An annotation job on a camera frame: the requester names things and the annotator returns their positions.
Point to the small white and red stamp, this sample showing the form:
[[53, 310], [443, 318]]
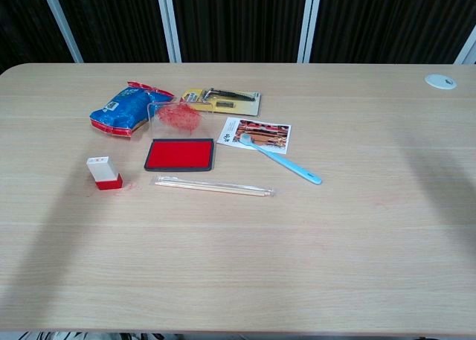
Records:
[[101, 169]]

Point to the red ink pad black case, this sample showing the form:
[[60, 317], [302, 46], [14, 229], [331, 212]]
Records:
[[178, 154]]

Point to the clear plastic lid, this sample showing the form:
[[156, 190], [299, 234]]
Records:
[[178, 121]]

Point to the wrapped wooden chopsticks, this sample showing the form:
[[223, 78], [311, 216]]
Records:
[[208, 186]]

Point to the printed photo postcard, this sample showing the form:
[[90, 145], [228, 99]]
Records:
[[269, 131]]

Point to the light blue toothbrush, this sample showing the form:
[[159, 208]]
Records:
[[290, 165]]

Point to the razor in yellow blister card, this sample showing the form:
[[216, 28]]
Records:
[[240, 109]]

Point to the blue snack bag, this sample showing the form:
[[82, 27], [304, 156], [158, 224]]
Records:
[[122, 109]]

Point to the white aluminium partition post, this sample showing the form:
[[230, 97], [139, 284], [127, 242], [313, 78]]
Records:
[[466, 53], [61, 24], [308, 27], [169, 27]]

